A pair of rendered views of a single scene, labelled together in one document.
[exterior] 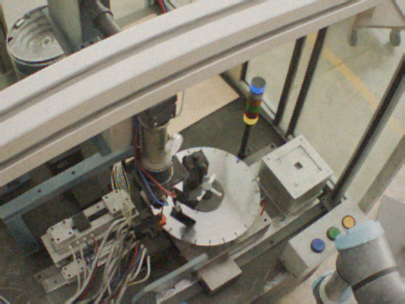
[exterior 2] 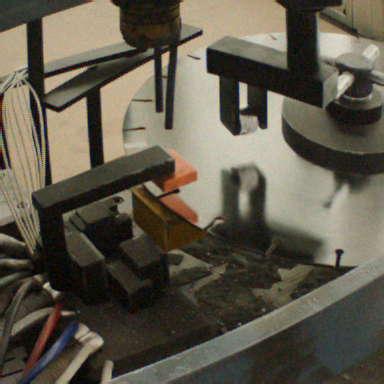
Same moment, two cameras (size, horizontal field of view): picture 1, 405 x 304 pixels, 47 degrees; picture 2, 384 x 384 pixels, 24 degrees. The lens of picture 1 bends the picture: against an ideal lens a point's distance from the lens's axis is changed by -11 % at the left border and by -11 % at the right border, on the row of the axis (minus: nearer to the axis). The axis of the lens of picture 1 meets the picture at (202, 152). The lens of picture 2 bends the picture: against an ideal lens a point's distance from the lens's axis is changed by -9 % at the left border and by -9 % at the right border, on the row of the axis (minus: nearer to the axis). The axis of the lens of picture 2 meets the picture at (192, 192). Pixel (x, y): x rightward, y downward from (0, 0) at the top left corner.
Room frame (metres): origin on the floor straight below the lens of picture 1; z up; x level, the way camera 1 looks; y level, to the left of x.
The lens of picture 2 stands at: (0.13, 0.01, 1.29)
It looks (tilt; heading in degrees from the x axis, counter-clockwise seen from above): 34 degrees down; 8
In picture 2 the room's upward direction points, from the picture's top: 2 degrees counter-clockwise
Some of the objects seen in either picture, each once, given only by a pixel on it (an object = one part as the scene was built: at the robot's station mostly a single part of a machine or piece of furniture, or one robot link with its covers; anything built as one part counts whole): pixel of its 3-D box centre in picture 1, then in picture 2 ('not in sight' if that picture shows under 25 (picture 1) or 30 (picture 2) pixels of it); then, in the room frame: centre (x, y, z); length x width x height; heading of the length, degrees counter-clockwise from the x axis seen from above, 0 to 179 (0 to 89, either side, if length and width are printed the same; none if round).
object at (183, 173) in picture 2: (149, 226); (113, 219); (0.58, 0.13, 0.95); 0.10 x 0.03 x 0.07; 130
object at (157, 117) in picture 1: (123, 76); not in sight; (0.71, 0.19, 1.45); 0.35 x 0.07 x 0.28; 40
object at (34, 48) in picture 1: (51, 62); not in sight; (1.18, 0.61, 0.93); 0.31 x 0.31 x 0.36
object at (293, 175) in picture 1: (293, 176); not in sight; (0.88, -0.32, 0.82); 0.18 x 0.18 x 0.15; 40
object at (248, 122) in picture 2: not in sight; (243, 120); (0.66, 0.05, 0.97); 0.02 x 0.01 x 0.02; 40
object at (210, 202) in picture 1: (205, 192); (354, 108); (0.71, -0.02, 0.96); 0.11 x 0.11 x 0.03
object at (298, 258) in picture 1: (324, 239); not in sight; (0.65, -0.43, 0.82); 0.28 x 0.11 x 0.15; 130
